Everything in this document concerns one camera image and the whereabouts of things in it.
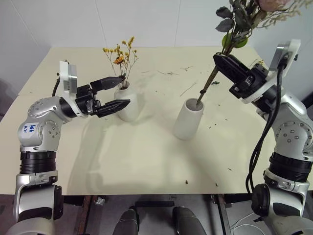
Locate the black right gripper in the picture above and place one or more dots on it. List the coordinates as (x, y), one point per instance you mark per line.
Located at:
(255, 78)

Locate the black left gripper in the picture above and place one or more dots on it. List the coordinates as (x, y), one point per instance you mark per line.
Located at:
(85, 100)

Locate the pink and green flower bouquet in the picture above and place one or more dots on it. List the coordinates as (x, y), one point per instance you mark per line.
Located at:
(226, 24)

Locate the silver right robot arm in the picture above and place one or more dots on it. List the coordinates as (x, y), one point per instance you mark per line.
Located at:
(291, 132)

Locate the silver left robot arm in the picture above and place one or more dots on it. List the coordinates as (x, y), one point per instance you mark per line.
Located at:
(36, 137)

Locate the yellow dried flower bouquet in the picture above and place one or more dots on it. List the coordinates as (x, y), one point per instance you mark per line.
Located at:
(119, 59)

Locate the round white ceramic vase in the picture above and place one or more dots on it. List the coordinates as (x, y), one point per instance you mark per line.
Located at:
(129, 113)

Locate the long loose dry twig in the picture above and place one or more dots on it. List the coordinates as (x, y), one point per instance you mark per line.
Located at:
(187, 89)

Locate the tall white cylinder vase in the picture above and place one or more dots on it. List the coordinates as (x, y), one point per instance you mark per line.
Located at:
(185, 124)

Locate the black crossbar under table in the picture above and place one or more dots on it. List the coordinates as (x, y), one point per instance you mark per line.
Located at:
(154, 204)

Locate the rusty metal table leg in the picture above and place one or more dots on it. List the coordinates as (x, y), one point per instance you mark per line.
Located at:
(86, 215)
(223, 215)

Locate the dark rounded shape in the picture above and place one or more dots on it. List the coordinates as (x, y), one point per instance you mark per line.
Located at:
(187, 221)
(127, 222)

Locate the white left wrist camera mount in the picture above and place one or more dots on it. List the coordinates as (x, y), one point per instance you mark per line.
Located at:
(65, 73)

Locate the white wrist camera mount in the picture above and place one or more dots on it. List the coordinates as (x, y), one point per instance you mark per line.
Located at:
(292, 47)
(65, 73)

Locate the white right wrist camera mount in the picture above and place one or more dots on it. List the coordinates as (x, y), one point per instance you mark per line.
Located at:
(292, 47)

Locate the dark panel by wall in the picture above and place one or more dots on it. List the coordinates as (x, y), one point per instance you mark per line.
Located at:
(308, 88)

